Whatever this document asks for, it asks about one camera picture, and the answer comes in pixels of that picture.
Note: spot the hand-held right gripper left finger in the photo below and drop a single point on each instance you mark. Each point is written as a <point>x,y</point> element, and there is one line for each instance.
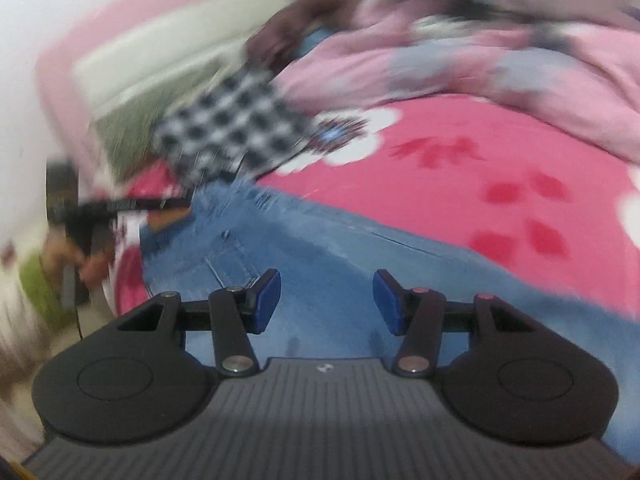
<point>267,300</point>

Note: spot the person's left hand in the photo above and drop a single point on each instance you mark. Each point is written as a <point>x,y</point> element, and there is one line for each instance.
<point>97,270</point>

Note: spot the pink floral bed sheet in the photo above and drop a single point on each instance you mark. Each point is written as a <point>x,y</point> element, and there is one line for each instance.
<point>450,185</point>

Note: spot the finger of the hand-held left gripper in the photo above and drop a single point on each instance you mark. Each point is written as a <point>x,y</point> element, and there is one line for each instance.
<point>150,204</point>

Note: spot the pink grey floral duvet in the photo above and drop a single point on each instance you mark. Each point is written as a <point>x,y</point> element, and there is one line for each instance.
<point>575,70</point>

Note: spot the green cloth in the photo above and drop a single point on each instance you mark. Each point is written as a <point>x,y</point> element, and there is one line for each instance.
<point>37,290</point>

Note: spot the light blue cloth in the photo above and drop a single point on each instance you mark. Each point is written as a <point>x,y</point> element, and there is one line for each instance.
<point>315,40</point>

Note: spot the black white plaid shirt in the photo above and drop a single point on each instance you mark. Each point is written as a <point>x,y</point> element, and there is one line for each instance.
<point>235,120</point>

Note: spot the blue denim jeans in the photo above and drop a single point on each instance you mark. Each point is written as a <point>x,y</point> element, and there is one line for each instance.
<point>325,250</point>

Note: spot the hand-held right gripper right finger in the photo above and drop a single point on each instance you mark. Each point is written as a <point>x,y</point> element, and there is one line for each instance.
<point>390,305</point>

